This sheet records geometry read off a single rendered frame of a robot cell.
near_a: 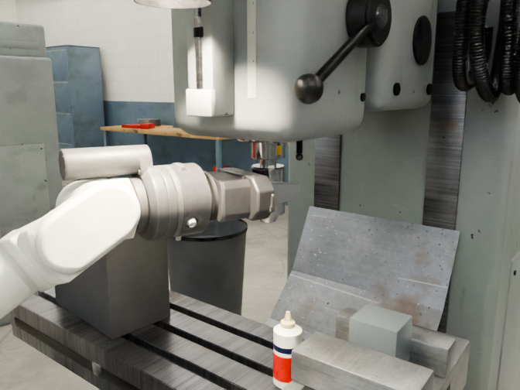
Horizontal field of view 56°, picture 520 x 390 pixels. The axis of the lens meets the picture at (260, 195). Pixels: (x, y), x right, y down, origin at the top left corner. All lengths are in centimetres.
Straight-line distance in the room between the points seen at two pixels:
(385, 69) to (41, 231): 46
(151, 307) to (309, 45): 55
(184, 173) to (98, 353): 40
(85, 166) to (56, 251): 10
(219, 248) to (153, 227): 199
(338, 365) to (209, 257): 201
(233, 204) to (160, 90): 667
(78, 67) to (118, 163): 736
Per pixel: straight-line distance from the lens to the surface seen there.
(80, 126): 790
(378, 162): 98
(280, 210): 65
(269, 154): 63
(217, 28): 55
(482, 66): 74
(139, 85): 758
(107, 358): 86
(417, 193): 96
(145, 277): 87
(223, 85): 55
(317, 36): 56
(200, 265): 257
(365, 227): 100
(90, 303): 92
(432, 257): 95
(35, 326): 104
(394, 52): 70
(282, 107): 53
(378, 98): 68
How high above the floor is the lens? 137
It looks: 12 degrees down
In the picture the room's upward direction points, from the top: straight up
